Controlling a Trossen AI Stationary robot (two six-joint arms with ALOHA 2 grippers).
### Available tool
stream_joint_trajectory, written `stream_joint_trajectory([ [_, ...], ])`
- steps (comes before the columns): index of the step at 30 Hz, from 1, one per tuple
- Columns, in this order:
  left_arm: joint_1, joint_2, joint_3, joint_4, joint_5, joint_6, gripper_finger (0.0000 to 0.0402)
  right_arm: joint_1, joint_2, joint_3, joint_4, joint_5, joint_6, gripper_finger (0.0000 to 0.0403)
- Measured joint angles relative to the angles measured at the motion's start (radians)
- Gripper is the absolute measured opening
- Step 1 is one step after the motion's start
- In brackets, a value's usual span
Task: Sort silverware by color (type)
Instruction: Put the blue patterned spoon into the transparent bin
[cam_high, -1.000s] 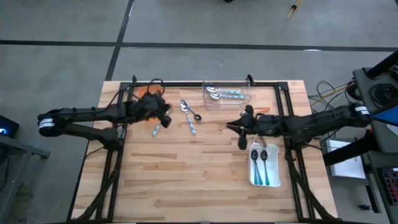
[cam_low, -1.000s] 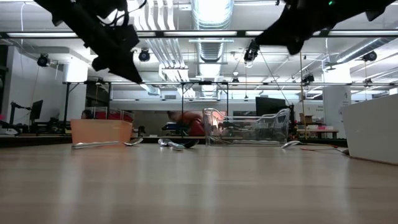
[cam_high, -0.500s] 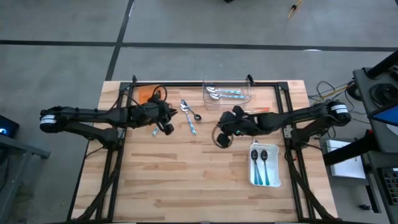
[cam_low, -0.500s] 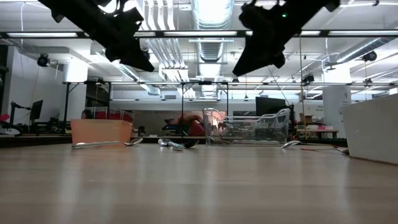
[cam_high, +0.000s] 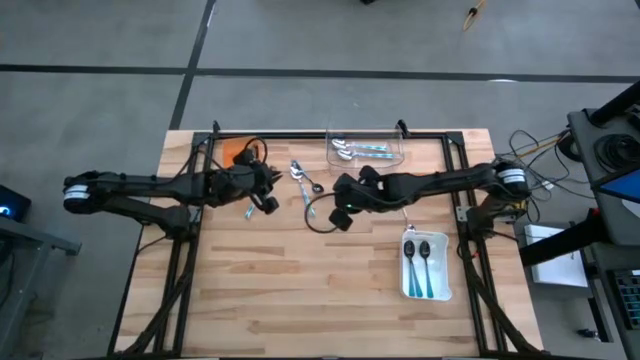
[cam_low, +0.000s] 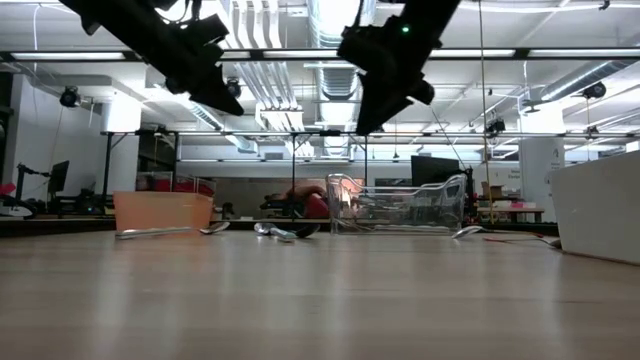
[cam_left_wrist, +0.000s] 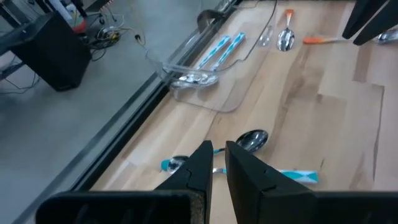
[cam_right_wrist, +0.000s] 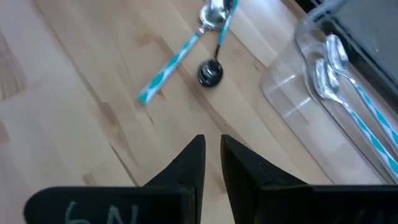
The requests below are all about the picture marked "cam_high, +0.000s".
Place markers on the grey equipment cart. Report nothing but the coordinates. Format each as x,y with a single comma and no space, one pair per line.
585,150

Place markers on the yellow and black floor tool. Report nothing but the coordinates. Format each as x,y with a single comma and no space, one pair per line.
472,11

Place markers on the orange translucent plastic bin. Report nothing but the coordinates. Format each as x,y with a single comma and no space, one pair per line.
230,150

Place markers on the white plastic tray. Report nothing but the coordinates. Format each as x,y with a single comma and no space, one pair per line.
442,250

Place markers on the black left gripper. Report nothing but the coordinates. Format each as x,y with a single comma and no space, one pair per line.
240,180

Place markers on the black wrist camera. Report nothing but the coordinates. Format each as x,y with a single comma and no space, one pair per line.
271,204
341,219

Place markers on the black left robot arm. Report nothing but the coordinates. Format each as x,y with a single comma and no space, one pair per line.
140,185

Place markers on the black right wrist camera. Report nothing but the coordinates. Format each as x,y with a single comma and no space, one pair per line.
341,219

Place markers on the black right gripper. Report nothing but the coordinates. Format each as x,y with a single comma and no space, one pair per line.
370,192

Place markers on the grey side table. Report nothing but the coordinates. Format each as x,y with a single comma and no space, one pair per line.
30,235

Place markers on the white box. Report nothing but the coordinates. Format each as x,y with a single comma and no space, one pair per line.
560,270

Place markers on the clear plastic bin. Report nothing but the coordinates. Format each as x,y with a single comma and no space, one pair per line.
365,167

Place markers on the black keypad controller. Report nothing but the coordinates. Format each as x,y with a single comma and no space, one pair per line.
629,295

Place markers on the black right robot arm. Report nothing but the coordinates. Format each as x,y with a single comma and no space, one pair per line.
450,180

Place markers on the black metal table frame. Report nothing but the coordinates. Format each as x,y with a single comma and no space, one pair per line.
300,135

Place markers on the small black floor object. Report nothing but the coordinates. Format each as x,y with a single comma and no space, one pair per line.
587,333

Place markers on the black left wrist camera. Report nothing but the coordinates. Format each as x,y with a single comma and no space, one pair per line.
271,204

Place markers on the blue panel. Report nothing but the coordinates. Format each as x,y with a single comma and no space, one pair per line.
627,187

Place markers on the black device with blue light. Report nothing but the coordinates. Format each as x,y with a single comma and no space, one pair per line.
15,200

